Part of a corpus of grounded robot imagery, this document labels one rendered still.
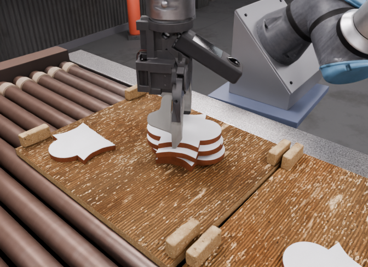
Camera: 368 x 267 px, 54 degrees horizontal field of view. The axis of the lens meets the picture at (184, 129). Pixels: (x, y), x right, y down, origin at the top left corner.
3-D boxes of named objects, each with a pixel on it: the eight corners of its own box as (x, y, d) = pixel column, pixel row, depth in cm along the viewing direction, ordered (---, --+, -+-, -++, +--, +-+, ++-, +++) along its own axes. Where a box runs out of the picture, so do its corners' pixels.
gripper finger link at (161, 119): (148, 145, 63) (151, 92, 62) (181, 149, 62) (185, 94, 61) (143, 148, 60) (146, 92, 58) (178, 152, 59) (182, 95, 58)
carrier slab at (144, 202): (145, 95, 93) (145, 89, 92) (292, 157, 70) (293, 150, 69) (16, 155, 71) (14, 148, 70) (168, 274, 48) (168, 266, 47)
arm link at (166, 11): (198, -16, 56) (190, -5, 49) (197, 14, 58) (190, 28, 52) (151, -18, 57) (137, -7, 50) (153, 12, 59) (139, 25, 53)
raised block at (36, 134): (47, 133, 75) (44, 122, 73) (52, 137, 73) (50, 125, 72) (20, 146, 71) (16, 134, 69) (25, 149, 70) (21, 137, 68)
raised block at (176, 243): (191, 228, 53) (192, 214, 51) (201, 234, 52) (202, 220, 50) (163, 253, 49) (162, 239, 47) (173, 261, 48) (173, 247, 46)
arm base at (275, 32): (271, 11, 104) (299, -12, 97) (302, 53, 105) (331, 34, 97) (248, 26, 94) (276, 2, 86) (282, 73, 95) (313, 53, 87)
